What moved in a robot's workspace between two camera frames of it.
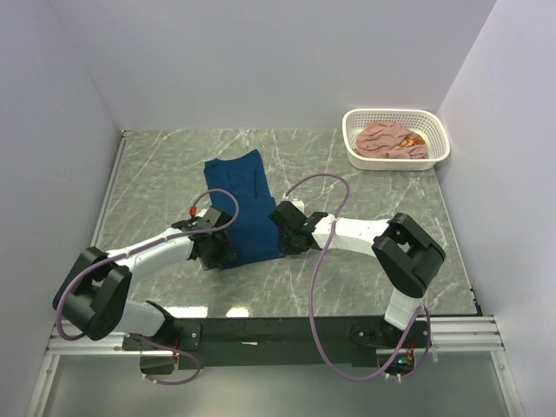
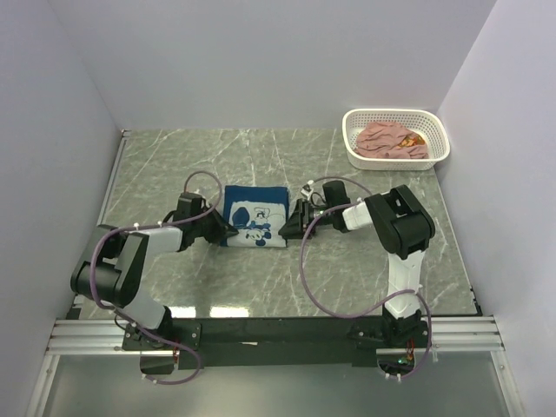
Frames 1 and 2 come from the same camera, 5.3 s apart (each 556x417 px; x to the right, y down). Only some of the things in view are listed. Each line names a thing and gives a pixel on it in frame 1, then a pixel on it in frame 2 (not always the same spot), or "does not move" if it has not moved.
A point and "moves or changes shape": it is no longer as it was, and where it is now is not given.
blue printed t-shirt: [256, 236] moves or changes shape
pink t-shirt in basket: [383, 140] does not move
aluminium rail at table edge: [109, 188] does not move
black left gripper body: [221, 251] → [208, 227]
